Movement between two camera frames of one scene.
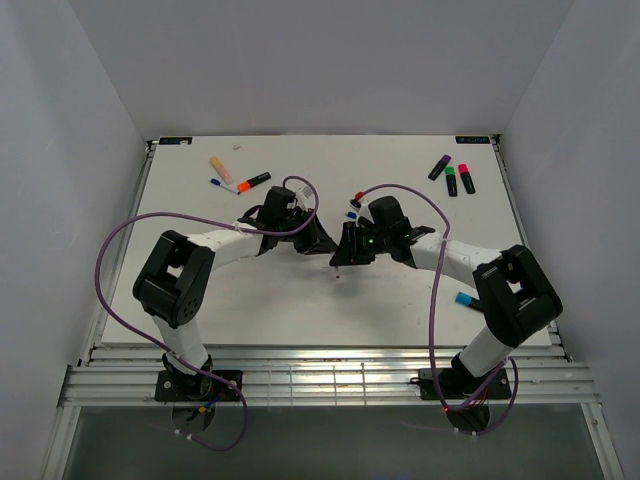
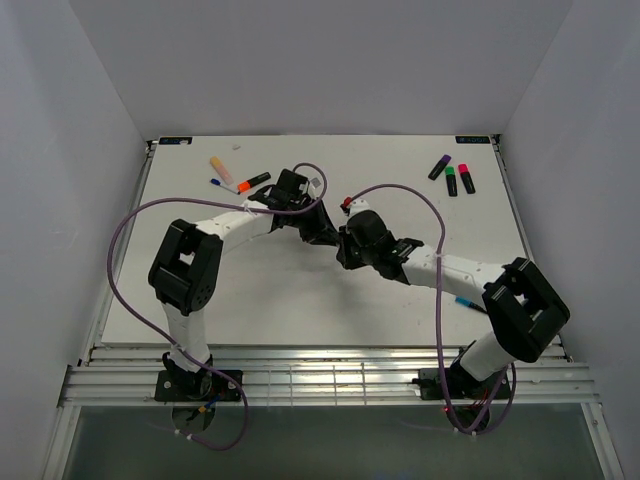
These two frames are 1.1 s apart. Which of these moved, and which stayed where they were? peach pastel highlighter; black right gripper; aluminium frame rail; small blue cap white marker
Moved: black right gripper
Stayed: aluminium frame rail; small blue cap white marker; peach pastel highlighter
